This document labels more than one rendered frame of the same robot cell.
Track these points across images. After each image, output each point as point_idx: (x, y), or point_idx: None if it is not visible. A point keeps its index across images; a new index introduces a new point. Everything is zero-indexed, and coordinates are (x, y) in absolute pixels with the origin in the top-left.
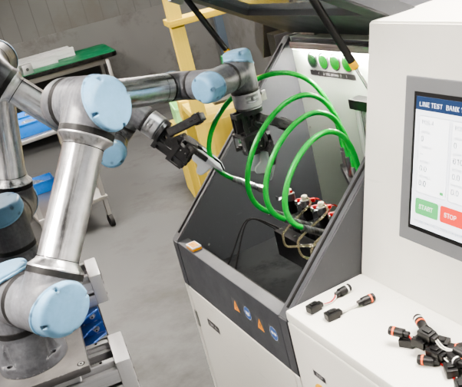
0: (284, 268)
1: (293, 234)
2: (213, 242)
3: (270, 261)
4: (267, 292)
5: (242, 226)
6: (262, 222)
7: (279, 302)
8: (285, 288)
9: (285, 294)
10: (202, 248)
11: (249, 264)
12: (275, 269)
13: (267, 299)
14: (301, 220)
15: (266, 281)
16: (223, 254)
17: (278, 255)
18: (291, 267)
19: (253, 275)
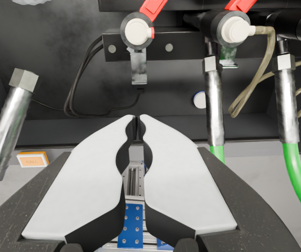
0: (95, 31)
1: (157, 44)
2: None
3: (57, 35)
4: (239, 141)
5: (68, 112)
6: (79, 78)
7: (274, 143)
8: (149, 62)
9: (163, 69)
10: (45, 149)
11: (44, 64)
12: (88, 42)
13: (254, 149)
14: (294, 95)
15: (112, 70)
16: None
17: (43, 13)
18: (101, 22)
19: (82, 75)
